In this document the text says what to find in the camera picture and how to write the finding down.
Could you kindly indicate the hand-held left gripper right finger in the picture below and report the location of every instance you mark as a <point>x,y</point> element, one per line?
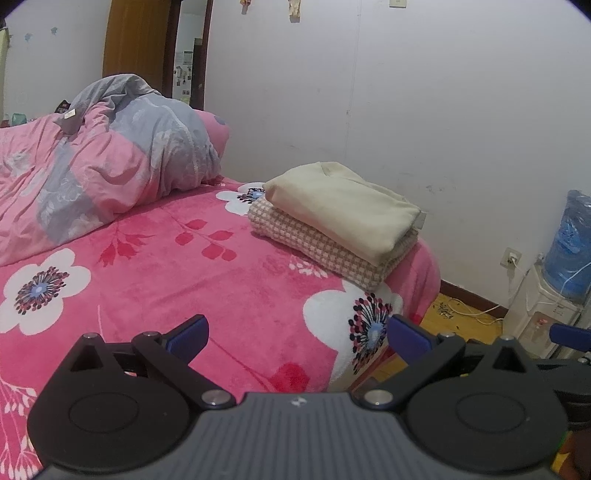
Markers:
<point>406,339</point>

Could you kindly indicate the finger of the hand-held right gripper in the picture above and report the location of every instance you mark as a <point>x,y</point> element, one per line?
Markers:
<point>572,336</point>

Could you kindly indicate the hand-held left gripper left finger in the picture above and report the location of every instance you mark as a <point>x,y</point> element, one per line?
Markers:
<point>189,337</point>

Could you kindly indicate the beige zip jacket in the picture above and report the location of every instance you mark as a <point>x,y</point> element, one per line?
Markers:
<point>346,207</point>

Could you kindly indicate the white water dispenser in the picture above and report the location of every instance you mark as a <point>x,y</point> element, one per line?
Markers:
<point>531,314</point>

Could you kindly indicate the blue water bottle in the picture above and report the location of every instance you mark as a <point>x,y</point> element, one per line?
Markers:
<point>570,244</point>

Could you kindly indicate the pink checked folded cloth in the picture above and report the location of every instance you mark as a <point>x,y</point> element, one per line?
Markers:
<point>314,247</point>

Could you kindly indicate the pink grey floral duvet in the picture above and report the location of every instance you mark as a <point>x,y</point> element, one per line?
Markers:
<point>92,170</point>

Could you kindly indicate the brown wooden door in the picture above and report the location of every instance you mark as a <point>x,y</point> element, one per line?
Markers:
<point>134,41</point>

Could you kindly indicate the pale green wardrobe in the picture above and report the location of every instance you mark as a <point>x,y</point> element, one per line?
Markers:
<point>3,69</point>

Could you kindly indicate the white wall socket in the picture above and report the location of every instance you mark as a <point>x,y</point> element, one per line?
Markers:
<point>511,257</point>

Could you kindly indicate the white wall switch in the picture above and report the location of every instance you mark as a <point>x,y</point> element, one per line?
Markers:
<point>398,3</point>

